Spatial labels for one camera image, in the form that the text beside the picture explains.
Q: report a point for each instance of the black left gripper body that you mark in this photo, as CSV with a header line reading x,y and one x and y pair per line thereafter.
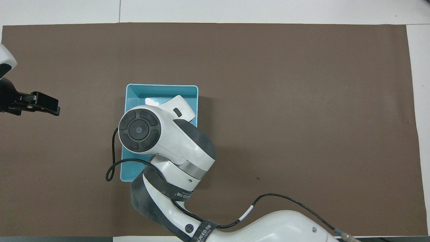
x,y
11,99

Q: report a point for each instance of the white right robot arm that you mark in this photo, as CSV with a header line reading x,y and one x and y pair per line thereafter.
x,y
181,154

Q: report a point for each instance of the light blue storage box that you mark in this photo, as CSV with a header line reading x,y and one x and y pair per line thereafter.
x,y
147,92

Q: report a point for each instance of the brown table mat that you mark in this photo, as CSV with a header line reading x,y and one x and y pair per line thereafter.
x,y
302,117

